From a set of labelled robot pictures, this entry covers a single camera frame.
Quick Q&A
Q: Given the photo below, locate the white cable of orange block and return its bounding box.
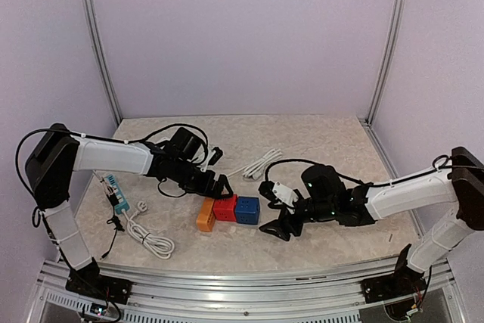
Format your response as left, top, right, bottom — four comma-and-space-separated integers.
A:
226, 148, 284, 182

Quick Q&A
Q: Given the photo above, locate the white strip power cable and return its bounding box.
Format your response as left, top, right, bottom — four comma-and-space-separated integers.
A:
123, 201, 177, 260

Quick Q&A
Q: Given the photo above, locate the right aluminium corner post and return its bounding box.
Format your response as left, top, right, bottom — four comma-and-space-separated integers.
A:
365, 0, 405, 129

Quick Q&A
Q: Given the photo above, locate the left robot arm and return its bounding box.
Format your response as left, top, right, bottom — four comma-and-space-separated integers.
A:
14, 123, 234, 297

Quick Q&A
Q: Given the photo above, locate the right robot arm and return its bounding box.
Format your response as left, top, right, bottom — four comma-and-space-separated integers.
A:
259, 147, 483, 296

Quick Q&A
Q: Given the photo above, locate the aluminium front rail frame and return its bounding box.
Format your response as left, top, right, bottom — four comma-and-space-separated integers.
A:
20, 257, 470, 322

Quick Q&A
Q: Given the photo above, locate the left aluminium corner post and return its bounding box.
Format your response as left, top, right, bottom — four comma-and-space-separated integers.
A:
82, 0, 123, 126

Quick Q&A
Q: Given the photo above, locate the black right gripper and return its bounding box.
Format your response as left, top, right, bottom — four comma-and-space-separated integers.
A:
259, 195, 337, 241

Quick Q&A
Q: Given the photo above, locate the blue cube socket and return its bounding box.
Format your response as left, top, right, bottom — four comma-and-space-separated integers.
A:
234, 196, 260, 225

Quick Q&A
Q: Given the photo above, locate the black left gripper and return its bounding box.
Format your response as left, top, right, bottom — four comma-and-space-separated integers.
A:
172, 158, 234, 200

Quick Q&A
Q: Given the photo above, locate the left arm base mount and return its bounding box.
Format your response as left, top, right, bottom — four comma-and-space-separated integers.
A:
65, 266, 132, 305

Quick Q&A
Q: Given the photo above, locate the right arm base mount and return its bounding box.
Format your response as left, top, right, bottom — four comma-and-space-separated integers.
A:
361, 244, 427, 303

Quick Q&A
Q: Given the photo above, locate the orange USB socket block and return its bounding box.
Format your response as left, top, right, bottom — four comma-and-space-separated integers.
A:
196, 197, 216, 232

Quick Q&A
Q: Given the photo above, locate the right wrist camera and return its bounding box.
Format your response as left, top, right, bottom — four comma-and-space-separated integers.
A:
258, 181, 299, 203

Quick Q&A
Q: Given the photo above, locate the white plug adapter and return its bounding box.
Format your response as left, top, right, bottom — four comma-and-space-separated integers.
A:
200, 147, 223, 171

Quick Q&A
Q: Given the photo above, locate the teal power strip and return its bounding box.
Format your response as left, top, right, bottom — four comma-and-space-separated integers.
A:
104, 174, 130, 215

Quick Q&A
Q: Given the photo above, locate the red cube socket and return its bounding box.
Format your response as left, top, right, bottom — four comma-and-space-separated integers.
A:
213, 194, 237, 222

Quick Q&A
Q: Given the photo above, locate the black charger with thin cable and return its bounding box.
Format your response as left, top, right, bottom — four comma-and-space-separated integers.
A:
101, 193, 125, 259

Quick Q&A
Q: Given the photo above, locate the aluminium corner post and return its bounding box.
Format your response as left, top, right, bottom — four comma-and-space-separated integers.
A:
82, 0, 123, 126
365, 0, 405, 129

